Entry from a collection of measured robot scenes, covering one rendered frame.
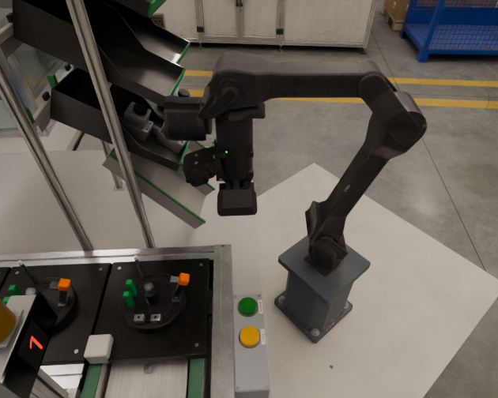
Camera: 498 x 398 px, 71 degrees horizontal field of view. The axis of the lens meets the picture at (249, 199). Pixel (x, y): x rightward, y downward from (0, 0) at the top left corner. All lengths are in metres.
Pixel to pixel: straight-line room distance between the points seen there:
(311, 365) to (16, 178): 1.18
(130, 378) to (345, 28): 4.29
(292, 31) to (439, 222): 2.90
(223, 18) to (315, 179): 3.51
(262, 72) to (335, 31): 4.17
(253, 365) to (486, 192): 2.46
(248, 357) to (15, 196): 0.99
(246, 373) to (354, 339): 0.30
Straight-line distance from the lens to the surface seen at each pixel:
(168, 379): 0.84
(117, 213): 1.22
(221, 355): 0.80
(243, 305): 0.82
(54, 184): 0.89
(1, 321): 0.54
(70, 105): 0.81
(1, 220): 1.37
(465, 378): 2.04
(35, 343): 0.61
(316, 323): 0.89
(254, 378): 0.77
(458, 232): 2.58
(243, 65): 0.49
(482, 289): 1.16
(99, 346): 0.82
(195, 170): 0.55
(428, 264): 1.14
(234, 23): 4.60
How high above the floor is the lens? 1.69
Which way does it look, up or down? 44 degrees down
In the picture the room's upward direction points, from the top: straight up
